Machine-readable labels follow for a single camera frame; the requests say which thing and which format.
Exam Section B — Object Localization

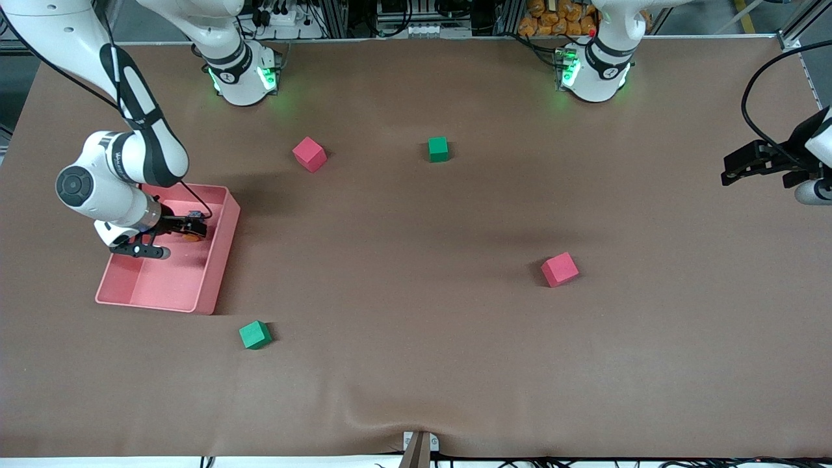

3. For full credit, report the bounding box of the white power strip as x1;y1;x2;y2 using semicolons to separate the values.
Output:
240;5;326;40

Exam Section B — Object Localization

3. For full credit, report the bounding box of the brown mounting bar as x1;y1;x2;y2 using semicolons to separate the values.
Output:
398;433;432;468

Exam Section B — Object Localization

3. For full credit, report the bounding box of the pink plastic bin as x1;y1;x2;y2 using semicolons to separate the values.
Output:
95;182;241;316

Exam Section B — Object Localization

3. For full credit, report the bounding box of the orange packets pile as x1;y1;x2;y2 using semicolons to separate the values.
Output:
518;0;599;38

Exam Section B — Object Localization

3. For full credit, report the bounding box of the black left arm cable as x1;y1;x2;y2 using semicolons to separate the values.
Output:
741;39;832;157

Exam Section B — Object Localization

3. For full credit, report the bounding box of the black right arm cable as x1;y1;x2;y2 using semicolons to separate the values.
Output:
0;19;214;222

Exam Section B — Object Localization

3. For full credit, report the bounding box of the white terminal block row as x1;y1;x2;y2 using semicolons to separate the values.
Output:
376;23;473;38

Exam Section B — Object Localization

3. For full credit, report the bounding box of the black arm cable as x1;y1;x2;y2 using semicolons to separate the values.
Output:
0;19;214;222
741;39;832;157

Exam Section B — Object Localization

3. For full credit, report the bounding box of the brown table mat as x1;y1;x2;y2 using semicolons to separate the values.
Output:
0;36;832;459

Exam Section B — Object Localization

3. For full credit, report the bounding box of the aluminium frame profile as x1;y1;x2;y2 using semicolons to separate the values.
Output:
777;0;832;49

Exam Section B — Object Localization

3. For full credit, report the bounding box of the red foam cube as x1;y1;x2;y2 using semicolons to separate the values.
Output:
540;252;580;289
292;136;328;174

